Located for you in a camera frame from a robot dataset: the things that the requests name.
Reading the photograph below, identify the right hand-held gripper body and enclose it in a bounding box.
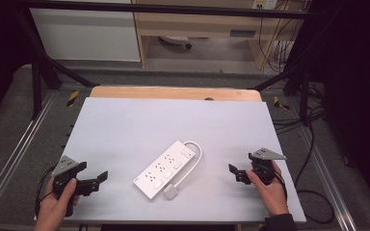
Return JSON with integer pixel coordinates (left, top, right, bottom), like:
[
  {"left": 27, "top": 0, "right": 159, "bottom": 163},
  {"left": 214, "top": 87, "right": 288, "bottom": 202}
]
[{"left": 248, "top": 147, "right": 287, "bottom": 186}]

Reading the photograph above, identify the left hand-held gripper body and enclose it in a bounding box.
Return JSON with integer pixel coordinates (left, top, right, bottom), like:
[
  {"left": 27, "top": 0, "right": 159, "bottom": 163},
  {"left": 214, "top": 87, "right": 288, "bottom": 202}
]
[{"left": 51, "top": 155, "right": 93, "bottom": 217}]

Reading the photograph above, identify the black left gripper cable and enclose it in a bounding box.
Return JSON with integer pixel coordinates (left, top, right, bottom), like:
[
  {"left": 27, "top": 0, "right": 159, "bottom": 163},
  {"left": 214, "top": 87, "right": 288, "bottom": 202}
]
[{"left": 34, "top": 165, "right": 58, "bottom": 219}]

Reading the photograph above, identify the person's left hand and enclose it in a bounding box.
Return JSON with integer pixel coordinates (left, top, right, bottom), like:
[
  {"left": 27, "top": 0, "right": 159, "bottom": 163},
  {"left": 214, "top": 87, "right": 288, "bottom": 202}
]
[{"left": 33, "top": 177, "right": 80, "bottom": 231}]

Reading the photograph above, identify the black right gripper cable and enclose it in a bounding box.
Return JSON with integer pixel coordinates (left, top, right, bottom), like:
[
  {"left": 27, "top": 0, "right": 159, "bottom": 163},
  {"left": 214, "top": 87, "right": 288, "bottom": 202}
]
[{"left": 273, "top": 169, "right": 289, "bottom": 201}]

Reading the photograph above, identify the black floor cable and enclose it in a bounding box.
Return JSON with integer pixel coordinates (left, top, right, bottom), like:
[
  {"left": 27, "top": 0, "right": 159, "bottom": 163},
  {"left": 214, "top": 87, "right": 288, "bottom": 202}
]
[{"left": 271, "top": 81, "right": 335, "bottom": 225}]

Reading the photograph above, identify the person's right hand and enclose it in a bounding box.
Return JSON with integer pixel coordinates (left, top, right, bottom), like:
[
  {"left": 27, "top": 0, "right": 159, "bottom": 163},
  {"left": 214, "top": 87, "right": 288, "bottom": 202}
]
[{"left": 246, "top": 160, "right": 290, "bottom": 218}]

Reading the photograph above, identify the office chair base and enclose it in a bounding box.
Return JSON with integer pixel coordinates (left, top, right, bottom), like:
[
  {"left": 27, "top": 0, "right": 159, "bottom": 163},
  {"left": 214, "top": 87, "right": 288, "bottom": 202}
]
[{"left": 158, "top": 35, "right": 193, "bottom": 50}]

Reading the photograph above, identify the white power strip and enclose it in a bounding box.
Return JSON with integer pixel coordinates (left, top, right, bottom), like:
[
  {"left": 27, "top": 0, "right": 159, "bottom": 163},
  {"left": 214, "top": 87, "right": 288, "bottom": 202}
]
[{"left": 132, "top": 140, "right": 197, "bottom": 200}]

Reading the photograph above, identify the black curtain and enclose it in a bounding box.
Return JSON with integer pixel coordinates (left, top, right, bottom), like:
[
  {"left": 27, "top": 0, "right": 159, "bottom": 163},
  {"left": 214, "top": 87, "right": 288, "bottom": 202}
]
[
  {"left": 307, "top": 0, "right": 370, "bottom": 210},
  {"left": 0, "top": 0, "right": 35, "bottom": 129}
]

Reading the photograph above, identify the white plug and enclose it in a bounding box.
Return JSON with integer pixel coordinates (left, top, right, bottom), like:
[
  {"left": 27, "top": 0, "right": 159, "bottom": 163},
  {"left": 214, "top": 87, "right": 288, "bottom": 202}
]
[{"left": 163, "top": 184, "right": 181, "bottom": 200}]

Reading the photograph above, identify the yellow black tape marker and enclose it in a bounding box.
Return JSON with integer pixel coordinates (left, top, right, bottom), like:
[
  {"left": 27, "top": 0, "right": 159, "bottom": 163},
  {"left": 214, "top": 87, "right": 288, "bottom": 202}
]
[
  {"left": 66, "top": 90, "right": 80, "bottom": 109},
  {"left": 273, "top": 95, "right": 291, "bottom": 111}
]

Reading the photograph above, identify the black metal frame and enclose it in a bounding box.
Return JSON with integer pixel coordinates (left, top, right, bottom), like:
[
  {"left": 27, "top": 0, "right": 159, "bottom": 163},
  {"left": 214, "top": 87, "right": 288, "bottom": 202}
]
[{"left": 13, "top": 0, "right": 313, "bottom": 127}]

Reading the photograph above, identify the white cabinet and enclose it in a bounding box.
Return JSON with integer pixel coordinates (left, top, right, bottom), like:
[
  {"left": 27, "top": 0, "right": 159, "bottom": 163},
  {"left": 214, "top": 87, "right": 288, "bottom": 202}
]
[{"left": 29, "top": 7, "right": 142, "bottom": 63}]

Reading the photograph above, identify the white wall socket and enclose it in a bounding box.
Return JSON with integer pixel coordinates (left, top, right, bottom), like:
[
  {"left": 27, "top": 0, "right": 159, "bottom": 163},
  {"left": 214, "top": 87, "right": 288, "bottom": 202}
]
[{"left": 251, "top": 0, "right": 278, "bottom": 11}]

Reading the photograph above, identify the wooden desk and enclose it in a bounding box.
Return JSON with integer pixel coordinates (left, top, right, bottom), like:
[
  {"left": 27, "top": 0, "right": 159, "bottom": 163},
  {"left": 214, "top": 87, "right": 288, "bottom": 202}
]
[{"left": 131, "top": 0, "right": 306, "bottom": 70}]

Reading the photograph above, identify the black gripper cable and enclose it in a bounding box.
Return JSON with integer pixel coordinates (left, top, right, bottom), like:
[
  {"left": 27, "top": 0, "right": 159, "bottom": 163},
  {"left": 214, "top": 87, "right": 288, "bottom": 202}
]
[
  {"left": 273, "top": 169, "right": 289, "bottom": 201},
  {"left": 34, "top": 165, "right": 58, "bottom": 219}
]

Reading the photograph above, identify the white table mat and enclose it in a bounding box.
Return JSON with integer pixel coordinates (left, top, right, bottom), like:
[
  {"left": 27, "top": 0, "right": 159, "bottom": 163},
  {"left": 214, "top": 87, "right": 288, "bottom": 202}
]
[{"left": 33, "top": 97, "right": 307, "bottom": 224}]

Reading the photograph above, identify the aluminium rail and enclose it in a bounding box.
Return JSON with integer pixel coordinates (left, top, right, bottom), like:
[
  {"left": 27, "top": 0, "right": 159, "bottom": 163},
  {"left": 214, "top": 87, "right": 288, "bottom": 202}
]
[
  {"left": 297, "top": 123, "right": 358, "bottom": 231},
  {"left": 0, "top": 90, "right": 60, "bottom": 222}
]

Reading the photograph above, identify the white power strip cable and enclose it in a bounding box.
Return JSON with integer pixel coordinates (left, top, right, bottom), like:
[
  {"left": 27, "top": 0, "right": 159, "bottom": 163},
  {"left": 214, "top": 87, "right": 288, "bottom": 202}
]
[{"left": 172, "top": 141, "right": 203, "bottom": 191}]

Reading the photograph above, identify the bundle of hanging cables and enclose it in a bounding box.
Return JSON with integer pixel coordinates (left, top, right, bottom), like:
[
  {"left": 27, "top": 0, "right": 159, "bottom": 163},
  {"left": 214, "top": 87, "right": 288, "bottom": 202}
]
[{"left": 257, "top": 0, "right": 304, "bottom": 74}]

